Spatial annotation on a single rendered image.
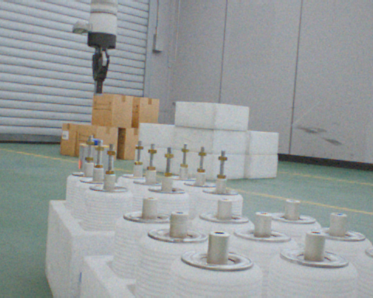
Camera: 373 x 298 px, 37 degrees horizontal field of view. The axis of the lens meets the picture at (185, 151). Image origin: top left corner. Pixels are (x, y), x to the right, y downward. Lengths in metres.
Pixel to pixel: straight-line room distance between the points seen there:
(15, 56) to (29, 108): 0.62
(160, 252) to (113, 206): 0.41
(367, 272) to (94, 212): 0.55
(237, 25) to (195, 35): 0.78
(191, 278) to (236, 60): 7.13
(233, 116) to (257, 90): 3.33
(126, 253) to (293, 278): 0.26
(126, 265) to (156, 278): 0.12
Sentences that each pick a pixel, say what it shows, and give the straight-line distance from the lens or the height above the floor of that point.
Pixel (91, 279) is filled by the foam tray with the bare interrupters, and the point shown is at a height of 0.17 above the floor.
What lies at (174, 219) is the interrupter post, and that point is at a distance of 0.68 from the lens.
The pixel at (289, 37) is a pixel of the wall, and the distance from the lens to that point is 7.20.
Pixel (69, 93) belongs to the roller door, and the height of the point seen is 0.65.
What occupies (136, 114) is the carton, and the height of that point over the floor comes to 0.43.
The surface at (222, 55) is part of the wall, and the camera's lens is 7.81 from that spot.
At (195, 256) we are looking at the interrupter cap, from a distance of 0.59.
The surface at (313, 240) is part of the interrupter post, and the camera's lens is 0.63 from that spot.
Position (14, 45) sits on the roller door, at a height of 1.13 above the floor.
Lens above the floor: 0.39
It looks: 3 degrees down
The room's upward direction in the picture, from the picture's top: 4 degrees clockwise
